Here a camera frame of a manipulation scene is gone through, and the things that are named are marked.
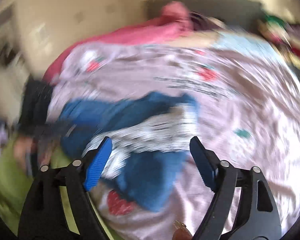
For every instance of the pile of folded clothes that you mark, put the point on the pile of folded clothes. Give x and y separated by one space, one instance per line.
284 37

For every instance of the light blue cloth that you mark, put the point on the light blue cloth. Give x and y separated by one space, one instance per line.
239 43

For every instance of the person's green clothing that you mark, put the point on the person's green clothing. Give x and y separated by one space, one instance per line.
10 185

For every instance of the rose pink blanket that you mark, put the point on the rose pink blanket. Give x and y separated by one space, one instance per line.
140 32

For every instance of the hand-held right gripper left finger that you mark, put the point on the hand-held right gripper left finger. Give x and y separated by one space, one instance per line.
98 163

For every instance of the pink strawberry print quilt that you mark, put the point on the pink strawberry print quilt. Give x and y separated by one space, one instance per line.
252 105

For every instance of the grey bed headboard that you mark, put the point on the grey bed headboard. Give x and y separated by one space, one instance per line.
227 7

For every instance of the striped purple pillow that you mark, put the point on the striped purple pillow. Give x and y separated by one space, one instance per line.
202 20

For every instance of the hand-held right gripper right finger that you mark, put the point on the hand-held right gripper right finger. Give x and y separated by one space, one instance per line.
202 163

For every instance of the blue pants with lace trim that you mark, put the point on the blue pants with lace trim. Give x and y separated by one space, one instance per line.
145 180

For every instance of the cream wardrobe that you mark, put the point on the cream wardrobe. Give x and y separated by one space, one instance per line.
52 12

